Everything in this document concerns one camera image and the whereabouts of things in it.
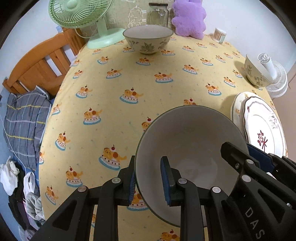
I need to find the yellow cake-print tablecloth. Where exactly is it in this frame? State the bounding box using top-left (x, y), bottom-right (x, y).
top-left (38, 33), bottom-right (289, 241)

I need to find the large floral bowl back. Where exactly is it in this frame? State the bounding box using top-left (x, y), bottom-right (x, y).
top-left (123, 25), bottom-right (174, 55)

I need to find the glass jar red lid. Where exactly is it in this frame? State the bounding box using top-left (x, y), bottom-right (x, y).
top-left (147, 2), bottom-right (169, 27)

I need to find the purple plush toy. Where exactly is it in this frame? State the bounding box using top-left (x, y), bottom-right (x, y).
top-left (171, 0), bottom-right (206, 40)

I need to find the cotton swab container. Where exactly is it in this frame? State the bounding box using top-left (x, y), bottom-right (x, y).
top-left (212, 28), bottom-right (227, 44)

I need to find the green elephant-print mat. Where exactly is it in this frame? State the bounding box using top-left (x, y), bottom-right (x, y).
top-left (76, 1), bottom-right (174, 40)

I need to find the large yellow-flower plate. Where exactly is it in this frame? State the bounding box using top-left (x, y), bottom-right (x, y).
top-left (231, 91), bottom-right (277, 137)

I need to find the small floral bowl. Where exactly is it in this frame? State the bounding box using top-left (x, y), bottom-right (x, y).
top-left (244, 54), bottom-right (273, 88)

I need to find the white floor fan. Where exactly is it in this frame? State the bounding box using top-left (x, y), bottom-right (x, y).
top-left (257, 53), bottom-right (288, 99)

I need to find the wooden bed headboard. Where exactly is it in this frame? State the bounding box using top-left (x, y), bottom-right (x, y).
top-left (2, 28), bottom-right (85, 96)

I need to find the grey plaid pillow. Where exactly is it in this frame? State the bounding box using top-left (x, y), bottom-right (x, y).
top-left (4, 86), bottom-right (52, 170)

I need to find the green desk fan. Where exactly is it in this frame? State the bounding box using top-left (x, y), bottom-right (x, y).
top-left (48, 0), bottom-right (125, 49)

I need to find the pile of clothes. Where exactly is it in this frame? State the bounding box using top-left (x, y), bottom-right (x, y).
top-left (7, 159), bottom-right (41, 232)

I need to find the white plate red pattern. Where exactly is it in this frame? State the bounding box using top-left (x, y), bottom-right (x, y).
top-left (241, 96), bottom-right (287, 157)

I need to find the large floral bowl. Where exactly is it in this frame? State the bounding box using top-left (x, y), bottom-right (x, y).
top-left (123, 25), bottom-right (174, 55)
top-left (135, 105), bottom-right (248, 226)

